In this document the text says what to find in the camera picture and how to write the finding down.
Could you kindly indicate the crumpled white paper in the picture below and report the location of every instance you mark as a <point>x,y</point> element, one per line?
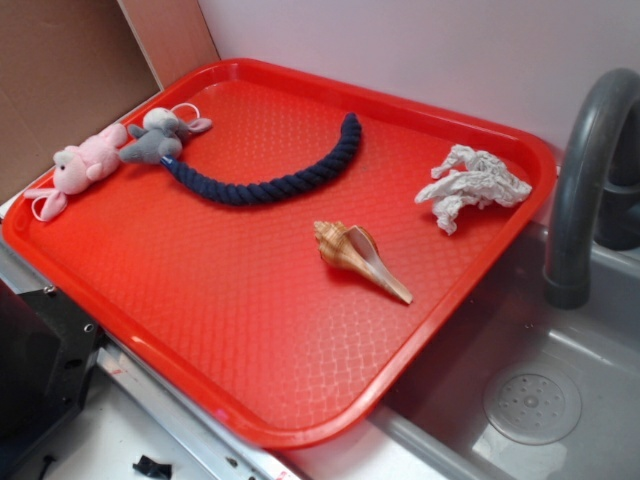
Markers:
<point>469,177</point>

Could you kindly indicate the red plastic tray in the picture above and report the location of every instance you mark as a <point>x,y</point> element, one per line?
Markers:
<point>235,306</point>

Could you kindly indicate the brown spiral seashell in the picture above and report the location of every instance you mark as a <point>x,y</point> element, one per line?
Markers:
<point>353,249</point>

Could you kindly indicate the grey plush mouse toy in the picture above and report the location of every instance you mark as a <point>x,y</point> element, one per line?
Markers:
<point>162,134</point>

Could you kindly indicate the grey plastic sink basin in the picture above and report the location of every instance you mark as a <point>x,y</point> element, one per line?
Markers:
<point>435,409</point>

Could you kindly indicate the pink plush bunny toy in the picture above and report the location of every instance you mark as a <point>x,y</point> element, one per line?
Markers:
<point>76,168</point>

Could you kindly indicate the round sink drain strainer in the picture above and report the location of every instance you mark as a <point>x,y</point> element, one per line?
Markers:
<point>532,403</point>

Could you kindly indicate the grey curved faucet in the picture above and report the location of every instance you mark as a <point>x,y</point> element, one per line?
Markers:
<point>597,194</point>

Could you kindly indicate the black tape scrap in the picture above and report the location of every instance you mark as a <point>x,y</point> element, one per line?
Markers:
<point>153,469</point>

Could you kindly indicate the brown cardboard panel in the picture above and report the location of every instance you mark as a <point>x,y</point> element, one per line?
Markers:
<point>70,68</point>

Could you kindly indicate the black metal bracket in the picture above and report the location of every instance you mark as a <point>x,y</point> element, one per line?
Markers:
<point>49,347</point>

